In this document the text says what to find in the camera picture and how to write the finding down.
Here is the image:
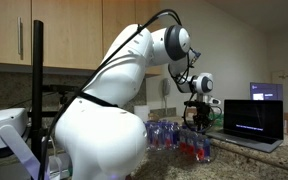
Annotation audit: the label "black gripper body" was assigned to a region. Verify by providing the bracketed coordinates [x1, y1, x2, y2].
[183, 100, 215, 131]

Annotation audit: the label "Fiji water bottle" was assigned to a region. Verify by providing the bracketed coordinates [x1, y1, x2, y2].
[186, 131, 198, 156]
[179, 126, 187, 153]
[196, 134, 211, 162]

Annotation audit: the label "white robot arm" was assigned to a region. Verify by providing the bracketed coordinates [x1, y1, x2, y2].
[55, 24, 213, 180]

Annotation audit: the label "green tissue box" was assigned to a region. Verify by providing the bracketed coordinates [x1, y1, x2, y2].
[210, 112, 224, 127]

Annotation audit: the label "plastic-wrapped water bottle pack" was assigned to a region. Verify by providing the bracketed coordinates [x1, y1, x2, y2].
[145, 120, 179, 151]

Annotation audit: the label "open silver laptop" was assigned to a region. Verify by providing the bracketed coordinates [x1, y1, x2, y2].
[207, 99, 284, 153]

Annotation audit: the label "computer monitor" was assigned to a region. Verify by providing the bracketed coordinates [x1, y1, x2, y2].
[250, 82, 283, 100]

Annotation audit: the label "wooden upper cabinets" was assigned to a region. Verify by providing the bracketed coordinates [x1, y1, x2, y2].
[0, 0, 160, 74]

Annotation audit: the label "white VR headset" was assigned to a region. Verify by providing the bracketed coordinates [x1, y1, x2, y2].
[0, 108, 40, 180]

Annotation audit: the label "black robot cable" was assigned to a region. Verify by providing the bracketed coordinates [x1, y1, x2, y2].
[37, 8, 192, 180]

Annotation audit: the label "black camera stand pole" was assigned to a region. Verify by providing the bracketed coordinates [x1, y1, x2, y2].
[31, 20, 43, 160]

